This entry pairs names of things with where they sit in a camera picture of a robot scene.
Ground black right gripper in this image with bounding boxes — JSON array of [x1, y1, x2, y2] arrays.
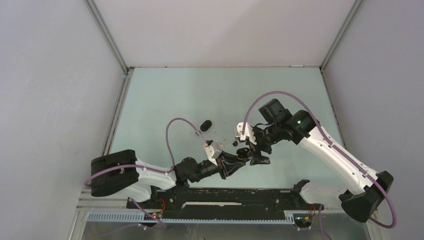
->
[[245, 122, 283, 166]]

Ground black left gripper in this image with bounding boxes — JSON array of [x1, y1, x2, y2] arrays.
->
[[188, 149, 246, 183]]

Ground black charging case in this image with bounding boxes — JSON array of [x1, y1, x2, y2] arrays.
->
[[236, 147, 251, 162]]

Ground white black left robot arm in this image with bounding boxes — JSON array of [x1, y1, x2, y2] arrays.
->
[[84, 149, 248, 208]]

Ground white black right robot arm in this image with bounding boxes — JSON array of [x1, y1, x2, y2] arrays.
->
[[237, 98, 394, 223]]

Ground black closed earbud case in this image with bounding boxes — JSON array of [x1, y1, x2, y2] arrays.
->
[[200, 120, 212, 132]]

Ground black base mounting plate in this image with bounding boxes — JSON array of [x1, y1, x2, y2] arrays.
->
[[126, 187, 320, 221]]

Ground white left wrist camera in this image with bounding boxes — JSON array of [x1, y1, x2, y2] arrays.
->
[[203, 140, 223, 165]]

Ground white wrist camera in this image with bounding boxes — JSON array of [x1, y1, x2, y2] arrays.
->
[[234, 122, 257, 145], [203, 140, 223, 165]]

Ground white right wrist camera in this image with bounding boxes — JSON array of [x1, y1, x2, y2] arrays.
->
[[234, 122, 257, 145]]

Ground grey slotted cable duct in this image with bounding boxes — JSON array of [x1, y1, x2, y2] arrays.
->
[[86, 211, 296, 225]]

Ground aluminium frame rail right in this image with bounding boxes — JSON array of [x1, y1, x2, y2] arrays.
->
[[319, 0, 365, 147]]

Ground aluminium frame rail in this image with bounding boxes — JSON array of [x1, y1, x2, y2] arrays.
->
[[319, 0, 365, 147], [84, 0, 134, 156]]

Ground aluminium frame rail left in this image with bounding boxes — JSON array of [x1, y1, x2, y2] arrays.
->
[[84, 0, 134, 156]]

